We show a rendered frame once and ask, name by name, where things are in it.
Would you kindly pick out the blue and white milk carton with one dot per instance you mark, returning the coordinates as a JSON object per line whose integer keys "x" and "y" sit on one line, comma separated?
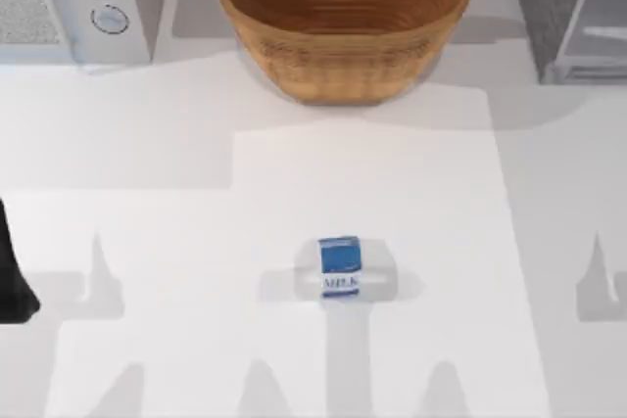
{"x": 340, "y": 267}

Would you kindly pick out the small microwave knob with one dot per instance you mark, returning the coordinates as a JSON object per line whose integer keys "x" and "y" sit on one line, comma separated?
{"x": 110, "y": 18}

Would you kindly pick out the pale microwave oven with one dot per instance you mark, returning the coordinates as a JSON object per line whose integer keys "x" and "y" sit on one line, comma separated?
{"x": 54, "y": 7}

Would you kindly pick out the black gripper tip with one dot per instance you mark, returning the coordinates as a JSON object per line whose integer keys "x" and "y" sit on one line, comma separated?
{"x": 11, "y": 286}

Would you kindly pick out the brown woven basket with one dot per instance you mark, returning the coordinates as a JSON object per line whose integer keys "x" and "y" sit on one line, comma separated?
{"x": 343, "y": 26}

